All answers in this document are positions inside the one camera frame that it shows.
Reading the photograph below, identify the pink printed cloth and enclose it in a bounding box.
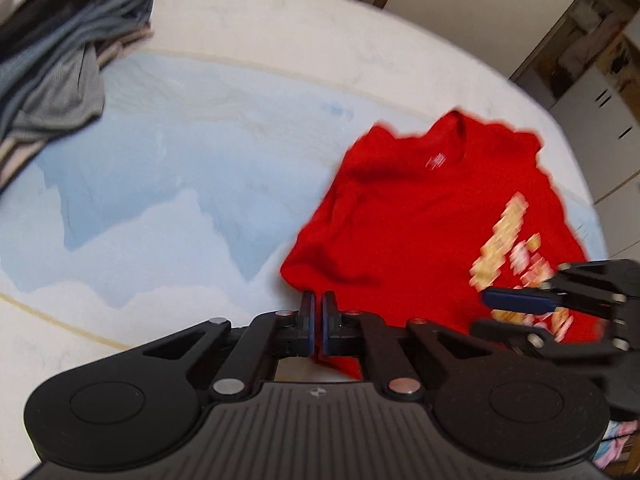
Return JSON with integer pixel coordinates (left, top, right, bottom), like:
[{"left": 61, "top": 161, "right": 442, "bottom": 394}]
[{"left": 591, "top": 419, "right": 639, "bottom": 462}]

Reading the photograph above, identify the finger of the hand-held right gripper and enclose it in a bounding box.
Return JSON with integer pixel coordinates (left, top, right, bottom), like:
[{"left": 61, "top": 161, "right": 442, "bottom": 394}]
[
  {"left": 470, "top": 319, "right": 632, "bottom": 370},
  {"left": 482, "top": 259, "right": 630, "bottom": 318}
]

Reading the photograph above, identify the pile of grey clothes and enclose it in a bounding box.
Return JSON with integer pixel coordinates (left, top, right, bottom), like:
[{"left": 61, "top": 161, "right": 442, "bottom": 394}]
[{"left": 0, "top": 25, "right": 154, "bottom": 193}]

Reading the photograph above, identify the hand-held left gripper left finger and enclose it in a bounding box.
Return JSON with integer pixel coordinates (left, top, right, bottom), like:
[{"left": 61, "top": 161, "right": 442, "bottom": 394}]
[{"left": 142, "top": 290, "right": 317, "bottom": 402}]

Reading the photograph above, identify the grey blue garment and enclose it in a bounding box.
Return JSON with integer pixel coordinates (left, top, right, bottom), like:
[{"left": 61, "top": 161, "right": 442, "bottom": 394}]
[{"left": 0, "top": 0, "right": 155, "bottom": 121}]

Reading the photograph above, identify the white cabinet with stickers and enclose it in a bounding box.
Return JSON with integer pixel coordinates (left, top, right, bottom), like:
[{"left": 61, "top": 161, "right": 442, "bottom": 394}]
[{"left": 509, "top": 0, "right": 640, "bottom": 261}]

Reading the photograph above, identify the red t-shirt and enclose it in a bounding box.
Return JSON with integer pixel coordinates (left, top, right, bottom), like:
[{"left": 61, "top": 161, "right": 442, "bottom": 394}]
[{"left": 279, "top": 110, "right": 604, "bottom": 382}]

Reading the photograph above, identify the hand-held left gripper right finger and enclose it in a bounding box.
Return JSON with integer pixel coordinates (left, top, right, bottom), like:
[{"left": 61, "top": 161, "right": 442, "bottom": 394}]
[{"left": 320, "top": 290, "right": 496, "bottom": 404}]

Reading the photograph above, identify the grey ribbed garment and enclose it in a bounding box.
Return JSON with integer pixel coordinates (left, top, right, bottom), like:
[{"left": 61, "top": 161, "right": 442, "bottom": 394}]
[{"left": 9, "top": 42, "right": 107, "bottom": 137}]

